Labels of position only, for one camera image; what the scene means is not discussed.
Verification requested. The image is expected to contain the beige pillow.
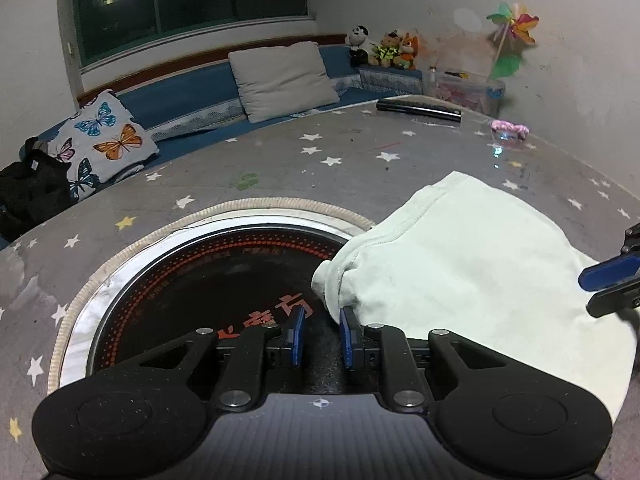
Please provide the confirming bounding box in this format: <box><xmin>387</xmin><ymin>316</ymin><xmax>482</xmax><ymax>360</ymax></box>
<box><xmin>227</xmin><ymin>41</ymin><xmax>341</xmax><ymax>124</ymax></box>

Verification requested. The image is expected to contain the butterfly print pillow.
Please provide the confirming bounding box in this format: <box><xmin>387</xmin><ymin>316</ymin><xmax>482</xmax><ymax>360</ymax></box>
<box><xmin>47</xmin><ymin>89</ymin><xmax>161</xmax><ymax>203</ymax></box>

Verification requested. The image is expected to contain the blue sofa bench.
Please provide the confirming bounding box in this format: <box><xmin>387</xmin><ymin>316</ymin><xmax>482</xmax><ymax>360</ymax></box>
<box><xmin>35</xmin><ymin>35</ymin><xmax>426</xmax><ymax>171</ymax></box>

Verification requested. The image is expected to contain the panda plush toy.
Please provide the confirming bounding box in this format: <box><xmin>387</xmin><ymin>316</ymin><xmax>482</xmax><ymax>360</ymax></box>
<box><xmin>346</xmin><ymin>25</ymin><xmax>381</xmax><ymax>67</ymax></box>

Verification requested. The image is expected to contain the colourful pinwheel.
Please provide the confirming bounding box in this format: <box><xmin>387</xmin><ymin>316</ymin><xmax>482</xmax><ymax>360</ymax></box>
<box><xmin>486</xmin><ymin>1</ymin><xmax>541</xmax><ymax>81</ymax></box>

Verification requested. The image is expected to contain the black jacket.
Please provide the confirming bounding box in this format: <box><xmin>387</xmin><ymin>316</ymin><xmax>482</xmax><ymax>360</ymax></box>
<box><xmin>0</xmin><ymin>136</ymin><xmax>76</xmax><ymax>243</ymax></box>

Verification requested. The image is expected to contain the clear plastic box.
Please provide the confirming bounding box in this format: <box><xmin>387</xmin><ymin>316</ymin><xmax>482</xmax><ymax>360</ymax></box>
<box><xmin>429</xmin><ymin>67</ymin><xmax>506</xmax><ymax>117</ymax></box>

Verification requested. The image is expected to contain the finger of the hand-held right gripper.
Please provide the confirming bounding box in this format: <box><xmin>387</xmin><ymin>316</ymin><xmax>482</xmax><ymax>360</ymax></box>
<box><xmin>577</xmin><ymin>226</ymin><xmax>640</xmax><ymax>291</ymax></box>
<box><xmin>586</xmin><ymin>287</ymin><xmax>640</xmax><ymax>318</ymax></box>

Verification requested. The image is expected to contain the grey star-print tablecloth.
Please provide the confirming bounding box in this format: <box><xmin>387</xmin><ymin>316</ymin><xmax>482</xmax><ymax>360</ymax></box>
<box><xmin>0</xmin><ymin>95</ymin><xmax>640</xmax><ymax>480</ymax></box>

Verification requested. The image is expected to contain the brown bear plush toy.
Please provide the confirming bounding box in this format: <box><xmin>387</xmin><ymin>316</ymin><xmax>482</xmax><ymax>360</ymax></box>
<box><xmin>377</xmin><ymin>29</ymin><xmax>407</xmax><ymax>68</ymax></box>

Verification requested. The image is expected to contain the round black induction cooktop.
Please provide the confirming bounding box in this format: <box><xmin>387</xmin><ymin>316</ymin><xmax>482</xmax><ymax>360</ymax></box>
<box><xmin>67</xmin><ymin>212</ymin><xmax>376</xmax><ymax>391</ymax></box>

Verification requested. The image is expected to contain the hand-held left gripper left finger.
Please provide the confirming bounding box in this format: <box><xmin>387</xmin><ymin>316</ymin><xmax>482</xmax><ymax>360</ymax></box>
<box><xmin>127</xmin><ymin>306</ymin><xmax>307</xmax><ymax>409</ymax></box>

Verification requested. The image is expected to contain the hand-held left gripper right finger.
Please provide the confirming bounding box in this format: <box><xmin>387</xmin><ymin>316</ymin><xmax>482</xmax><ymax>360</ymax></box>
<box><xmin>339</xmin><ymin>306</ymin><xmax>508</xmax><ymax>409</ymax></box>

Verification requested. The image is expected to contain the orange fox plush toy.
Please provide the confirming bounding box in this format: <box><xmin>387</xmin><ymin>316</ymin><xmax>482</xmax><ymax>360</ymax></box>
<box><xmin>397</xmin><ymin>31</ymin><xmax>423</xmax><ymax>71</ymax></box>

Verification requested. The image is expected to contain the pale green garment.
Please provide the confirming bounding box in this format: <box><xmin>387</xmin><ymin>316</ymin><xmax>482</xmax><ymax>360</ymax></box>
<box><xmin>311</xmin><ymin>170</ymin><xmax>638</xmax><ymax>428</ymax></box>

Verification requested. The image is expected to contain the pink toy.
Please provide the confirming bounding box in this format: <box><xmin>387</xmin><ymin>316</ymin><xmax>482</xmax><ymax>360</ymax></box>
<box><xmin>490</xmin><ymin>120</ymin><xmax>530</xmax><ymax>142</ymax></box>

